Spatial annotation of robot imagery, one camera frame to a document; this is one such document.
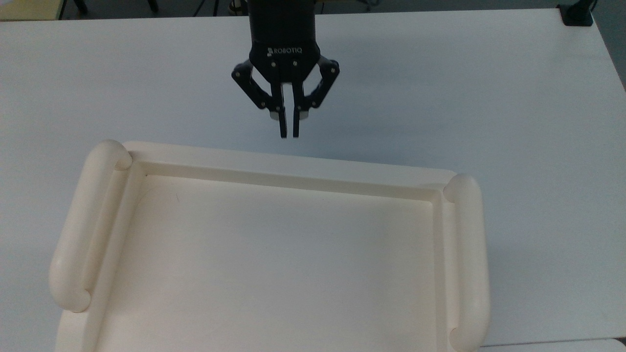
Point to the black tripod legs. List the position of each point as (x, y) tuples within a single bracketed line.
[(208, 7)]

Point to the black table clamp base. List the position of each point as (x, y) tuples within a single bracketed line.
[(577, 14)]

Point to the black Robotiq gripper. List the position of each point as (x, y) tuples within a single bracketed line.
[(283, 29)]

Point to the black chair leg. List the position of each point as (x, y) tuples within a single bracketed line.
[(153, 5), (81, 6)]

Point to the yellowish wooden furniture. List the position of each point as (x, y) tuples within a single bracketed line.
[(29, 9)]

